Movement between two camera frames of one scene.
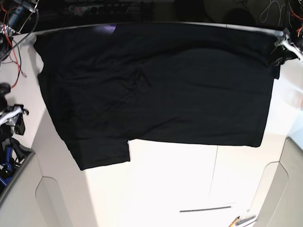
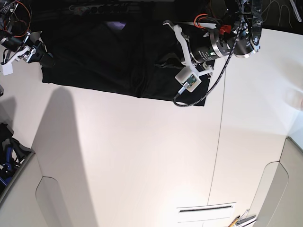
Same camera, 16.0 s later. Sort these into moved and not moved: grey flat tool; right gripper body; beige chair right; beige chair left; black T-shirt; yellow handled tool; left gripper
Moved: right gripper body; left gripper; black T-shirt
Not moved: beige chair right; yellow handled tool; grey flat tool; beige chair left
